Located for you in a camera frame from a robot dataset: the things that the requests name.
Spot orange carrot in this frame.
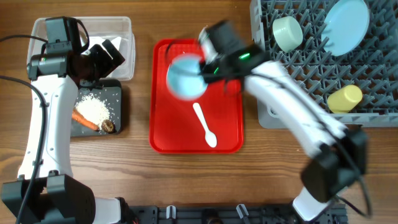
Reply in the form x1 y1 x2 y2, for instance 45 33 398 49
72 109 100 131

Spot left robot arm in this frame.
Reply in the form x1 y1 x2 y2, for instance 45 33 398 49
1 17 134 223

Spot light blue plate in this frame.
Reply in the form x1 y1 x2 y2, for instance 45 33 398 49
321 0 370 56

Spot yellow plastic cup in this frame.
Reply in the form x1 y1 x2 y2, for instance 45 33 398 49
327 85 363 113

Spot red plastic tray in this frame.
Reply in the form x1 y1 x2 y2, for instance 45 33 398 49
149 39 244 154

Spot grey dishwasher rack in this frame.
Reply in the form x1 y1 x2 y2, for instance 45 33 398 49
250 0 397 128

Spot white napkin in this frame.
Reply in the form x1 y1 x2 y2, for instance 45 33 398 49
83 37 122 55

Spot white rice pile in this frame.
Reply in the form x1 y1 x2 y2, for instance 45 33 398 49
75 93 121 128

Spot black square bin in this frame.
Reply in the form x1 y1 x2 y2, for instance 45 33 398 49
70 79 123 138

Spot brown food scrap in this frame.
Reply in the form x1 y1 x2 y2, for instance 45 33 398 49
101 119 116 134

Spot green bowl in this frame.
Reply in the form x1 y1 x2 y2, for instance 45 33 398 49
272 16 303 53

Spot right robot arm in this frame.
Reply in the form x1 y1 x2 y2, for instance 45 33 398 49
198 21 373 222

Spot clear plastic bin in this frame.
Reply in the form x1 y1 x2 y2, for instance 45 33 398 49
26 16 136 81

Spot white plastic spoon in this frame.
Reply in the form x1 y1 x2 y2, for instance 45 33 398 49
193 103 218 148

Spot blue bowl with rice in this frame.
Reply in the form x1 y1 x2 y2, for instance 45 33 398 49
166 54 208 101

